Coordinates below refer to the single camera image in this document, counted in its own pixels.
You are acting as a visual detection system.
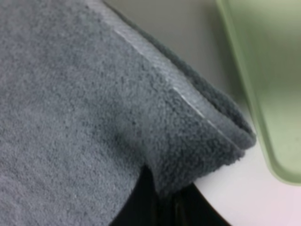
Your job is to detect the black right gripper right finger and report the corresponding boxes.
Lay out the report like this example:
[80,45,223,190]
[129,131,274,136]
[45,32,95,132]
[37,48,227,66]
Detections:
[174,184,229,226]

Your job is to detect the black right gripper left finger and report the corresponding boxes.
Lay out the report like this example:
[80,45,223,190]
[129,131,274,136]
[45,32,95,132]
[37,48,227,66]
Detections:
[115,167,174,226]

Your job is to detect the grey towel with orange stripes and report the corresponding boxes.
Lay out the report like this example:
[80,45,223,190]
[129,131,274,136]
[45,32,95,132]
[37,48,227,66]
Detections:
[0,0,256,226]

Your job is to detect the green plastic tray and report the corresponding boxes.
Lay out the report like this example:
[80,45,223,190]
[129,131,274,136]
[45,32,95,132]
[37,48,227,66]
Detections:
[217,0,301,186]

